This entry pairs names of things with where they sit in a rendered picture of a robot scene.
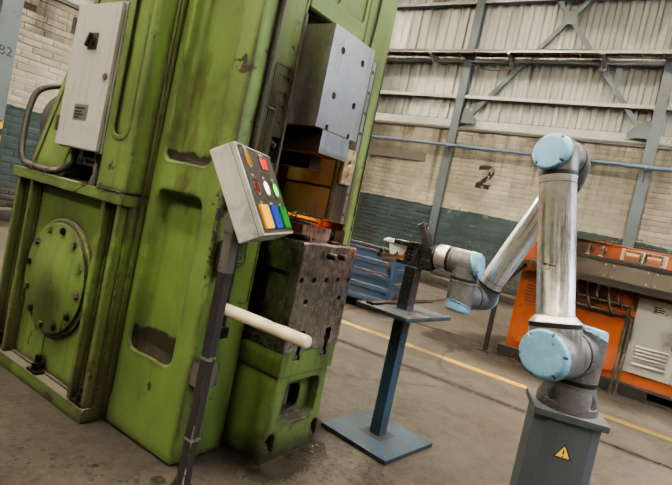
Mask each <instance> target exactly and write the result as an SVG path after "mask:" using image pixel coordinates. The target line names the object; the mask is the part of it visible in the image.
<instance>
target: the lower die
mask: <svg viewBox="0 0 672 485"><path fill-rule="evenodd" d="M319 224H320V222H317V221H313V220H309V219H305V218H301V217H297V219H296V220H295V216H292V219H291V226H292V229H293V231H294V232H298V233H301V234H305V235H308V236H309V237H310V242H320V243H327V241H329V238H330V233H331V229H328V228H322V227H319ZM313 238H314V240H312V239H313Z"/></svg>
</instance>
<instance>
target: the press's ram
mask: <svg viewBox="0 0 672 485"><path fill-rule="evenodd" d="M374 54H375V51H374V50H372V49H371V48H370V47H368V46H367V45H366V44H364V43H363V42H362V41H360V40H359V39H358V38H356V37H355V36H353V35H352V34H351V33H349V32H348V31H347V30H345V29H344V28H343V27H341V26H340V25H339V24H337V23H327V24H307V27H306V32H305V37H304V42H303V47H302V52H301V57H300V62H299V67H298V72H297V76H296V81H295V86H294V91H293V96H292V101H291V106H290V111H289V116H288V121H287V125H289V126H298V127H307V128H316V129H324V130H326V131H328V132H331V133H333V134H336V135H338V136H340V137H343V138H345V139H348V140H350V142H354V143H355V142H356V139H357V134H358V130H359V125H360V120H361V115H362V111H363V106H364V101H365V96H366V92H367V87H368V82H369V77H370V73H371V68H372V63H373V58H374Z"/></svg>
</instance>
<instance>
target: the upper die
mask: <svg viewBox="0 0 672 485"><path fill-rule="evenodd" d="M349 142H350V140H348V139H345V138H343V137H340V136H338V135H336V134H333V133H331V132H328V131H326V130H324V129H316V128H307V127H298V126H289V125H287V126H286V130H285V136H284V141H283V145H282V150H285V151H292V152H299V153H305V154H312V155H315V156H318V157H321V159H327V160H334V161H340V162H345V161H346V156H347V151H348V147H349Z"/></svg>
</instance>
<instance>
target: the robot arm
mask: <svg viewBox="0 0 672 485"><path fill-rule="evenodd" d="M532 157H533V161H534V163H535V164H536V166H537V167H538V180H539V194H538V196H537V197H536V199H535V200H534V201H533V203H532V204H531V206H530V207H529V209H528V210H527V211H526V213H525V214H524V216H523V217H522V219H521V220H520V221H519V223H518V224H517V226H516V227H515V228H514V230H513V231H512V233H511V234H510V236H509V237H508V238H507V240H506V241H505V243H504V244H503V246H502V247H501V248H500V250H499V251H498V253H497V254H496V256H495V257H494V258H493V260H492V261H491V263H490V264H489V265H488V267H487V268H486V270H485V257H484V256H483V255H482V254H481V253H477V252H475V251H469V250H465V249H460V248H456V247H452V246H448V245H444V244H440V245H439V246H434V243H433V239H432V235H431V231H430V227H429V224H428V223H425V222H423V223H420V224H418V227H419V231H420V235H421V239H422V243H419V242H413V241H406V240H401V239H397V238H395V239H394V238H390V237H388V238H385V239H384V241H388V242H389V247H390V254H392V255H394V254H395V253H396V252H397V251H398V253H399V255H403V254H404V252H405V251H406V252H405V254H404V257H403V262H404V263H408V264H412V265H418V266H421V267H425V268H429V269H436V268H437V269H440V270H444V271H448V272H451V278H450V282H449V286H448V291H447V295H446V298H445V307H446V308H447V309H449V310H452V311H455V312H458V313H462V314H466V315H468V314H469V313H470V312H471V310H489V309H492V308H494V307H495V306H496V305H497V303H498V300H499V293H500V292H501V290H502V288H503V287H504V285H505V284H506V283H507V281H508V280H509V279H510V277H511V276H512V274H513V273H514V272H515V270H516V269H517V268H518V266H519V265H520V263H521V262H522V261H523V259H524V258H525V257H526V255H527V254H528V252H529V251H530V250H531V248H532V247H533V246H534V244H535V243H536V242H537V278H536V313H535V314H534V315H533V316H532V317H531V318H530V319H529V324H528V333H526V334H525V335H524V337H523V338H522V340H521V342H520V345H519V357H520V360H521V363H522V365H523V366H524V368H525V369H526V370H527V371H528V372H529V373H530V374H531V375H532V376H534V377H536V378H538V379H540V380H543V382H542V383H541V384H540V386H539V387H538V388H537V390H536V394H535V397H536V399H537V400H538V401H539V402H541V403H542V404H544V405H546V406H548V407H550V408H552V409H554V410H556V411H559V412H562V413H565V414H568V415H571V416H575V417H579V418H584V419H596V418H597V417H598V414H599V404H598V398H597V387H598V383H599V379H600V375H601V371H602V366H603V362H604V358H605V354H606V350H607V346H608V339H609V334H608V333H607V332H605V331H603V330H600V329H597V328H593V327H590V326H587V325H584V324H582V323H581V322H580V321H579V320H578V319H577V318H576V315H575V310H576V248H577V193H578V192H579V191H580V189H581V188H582V187H583V185H584V183H585V181H586V179H587V176H588V173H589V170H590V155H589V152H588V150H587V149H586V148H585V146H583V145H582V144H580V143H578V142H576V141H574V140H573V139H571V138H570V137H569V136H567V135H564V134H560V133H551V134H548V135H546V136H544V137H542V138H541V139H540V140H539V141H538V142H537V143H536V145H535V147H534V149H533V153H532ZM406 258H407V260H406ZM406 261H407V262H406ZM409 262H411V263H409Z"/></svg>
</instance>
